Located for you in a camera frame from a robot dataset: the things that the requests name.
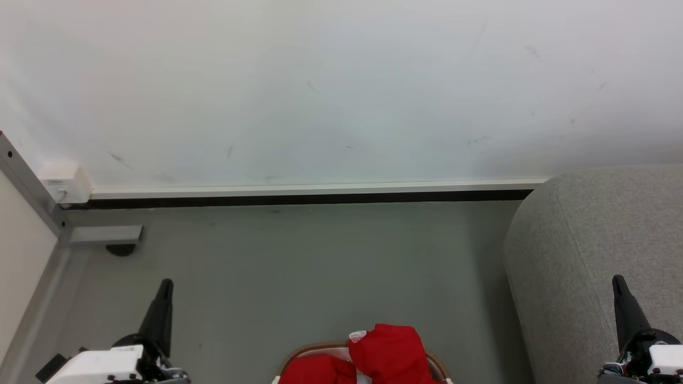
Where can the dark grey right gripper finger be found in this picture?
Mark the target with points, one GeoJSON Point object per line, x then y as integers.
{"type": "Point", "coordinates": [625, 312]}

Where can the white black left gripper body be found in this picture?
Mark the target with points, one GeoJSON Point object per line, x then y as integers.
{"type": "Point", "coordinates": [96, 366]}

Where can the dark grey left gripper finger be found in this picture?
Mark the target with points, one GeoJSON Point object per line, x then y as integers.
{"type": "Point", "coordinates": [160, 314]}

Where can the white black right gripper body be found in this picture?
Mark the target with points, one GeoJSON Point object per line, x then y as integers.
{"type": "Point", "coordinates": [659, 357]}

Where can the grey fabric sofa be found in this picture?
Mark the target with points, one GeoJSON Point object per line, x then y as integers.
{"type": "Point", "coordinates": [597, 256]}

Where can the black round foot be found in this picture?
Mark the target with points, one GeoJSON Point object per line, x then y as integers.
{"type": "Point", "coordinates": [120, 249]}

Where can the white brown-rimmed laundry basket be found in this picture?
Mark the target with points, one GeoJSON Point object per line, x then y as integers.
{"type": "Point", "coordinates": [299, 356]}

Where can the white baseboard strip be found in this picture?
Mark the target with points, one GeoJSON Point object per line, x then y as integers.
{"type": "Point", "coordinates": [320, 189]}

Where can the plain red garment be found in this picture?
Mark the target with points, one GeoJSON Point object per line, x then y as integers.
{"type": "Point", "coordinates": [392, 354]}

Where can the white wall box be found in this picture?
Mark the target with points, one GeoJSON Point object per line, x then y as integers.
{"type": "Point", "coordinates": [66, 184]}

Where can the aluminium frame partition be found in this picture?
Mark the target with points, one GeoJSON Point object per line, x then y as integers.
{"type": "Point", "coordinates": [32, 213]}

